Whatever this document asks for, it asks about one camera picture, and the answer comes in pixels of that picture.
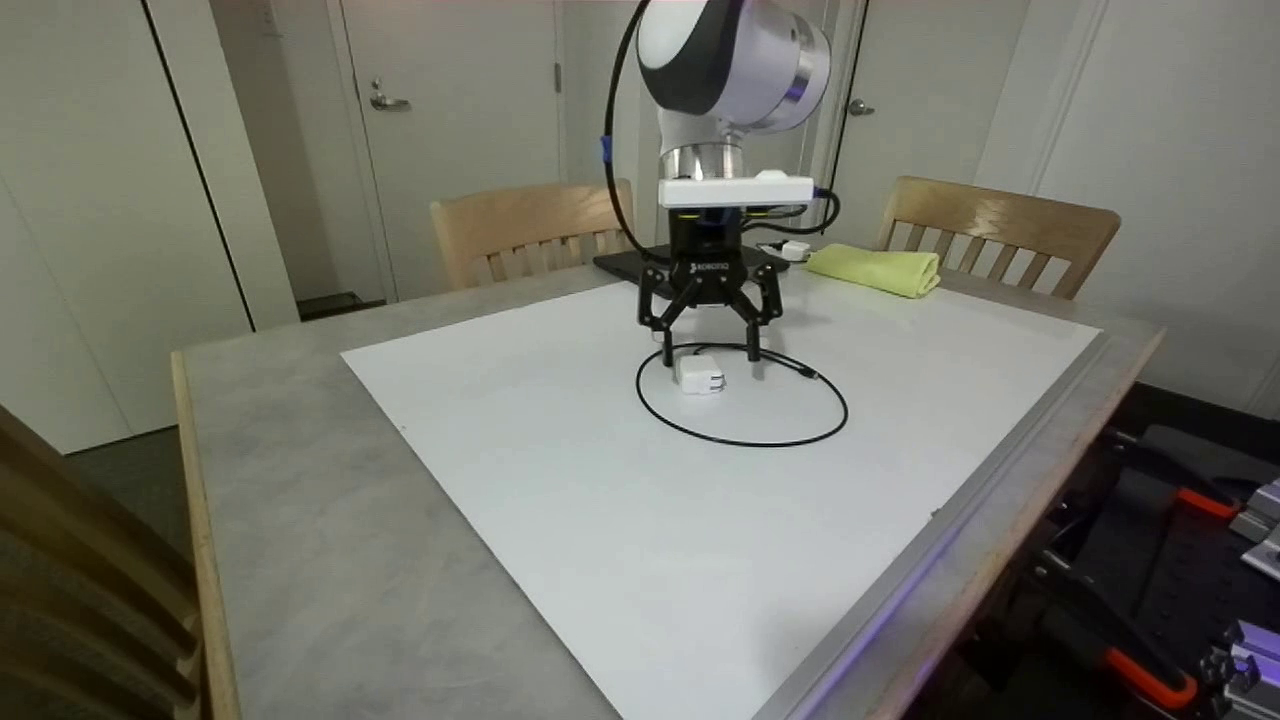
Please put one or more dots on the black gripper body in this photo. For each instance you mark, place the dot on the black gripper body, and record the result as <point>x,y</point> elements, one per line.
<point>706,247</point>

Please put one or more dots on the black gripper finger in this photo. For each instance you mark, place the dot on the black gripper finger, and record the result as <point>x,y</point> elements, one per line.
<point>653,304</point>
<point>771,301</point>

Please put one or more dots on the white charger adapter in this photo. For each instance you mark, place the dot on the white charger adapter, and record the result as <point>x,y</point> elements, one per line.
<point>700,380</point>

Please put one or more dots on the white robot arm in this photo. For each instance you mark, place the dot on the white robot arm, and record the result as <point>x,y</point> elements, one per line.
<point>744,63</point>

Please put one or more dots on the black closed laptop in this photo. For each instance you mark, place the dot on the black closed laptop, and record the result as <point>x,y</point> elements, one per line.
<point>620,267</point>

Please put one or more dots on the small white object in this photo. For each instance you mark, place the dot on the small white object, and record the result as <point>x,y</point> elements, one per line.
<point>792,251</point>

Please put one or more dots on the yellow folded cloth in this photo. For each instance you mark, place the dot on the yellow folded cloth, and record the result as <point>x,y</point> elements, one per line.
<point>882,269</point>

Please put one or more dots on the wooden slat-back chair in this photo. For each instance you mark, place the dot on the wooden slat-back chair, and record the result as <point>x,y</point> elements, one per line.
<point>83,586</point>
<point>1002,215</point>
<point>504,215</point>

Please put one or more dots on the large white board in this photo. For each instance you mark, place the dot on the large white board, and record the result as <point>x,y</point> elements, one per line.
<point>602,535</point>

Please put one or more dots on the grey room door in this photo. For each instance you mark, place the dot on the grey room door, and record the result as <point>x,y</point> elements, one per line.
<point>932,107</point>
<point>452,160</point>

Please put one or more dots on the short aluminium extrusion pieces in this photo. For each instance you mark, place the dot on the short aluminium extrusion pieces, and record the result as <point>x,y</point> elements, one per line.
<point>1263,523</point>

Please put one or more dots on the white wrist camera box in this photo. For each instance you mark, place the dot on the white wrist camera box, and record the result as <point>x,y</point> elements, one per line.
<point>733,194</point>

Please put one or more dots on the long aluminium extrusion rail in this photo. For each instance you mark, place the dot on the long aluminium extrusion rail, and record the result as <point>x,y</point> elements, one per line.
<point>1253,665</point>

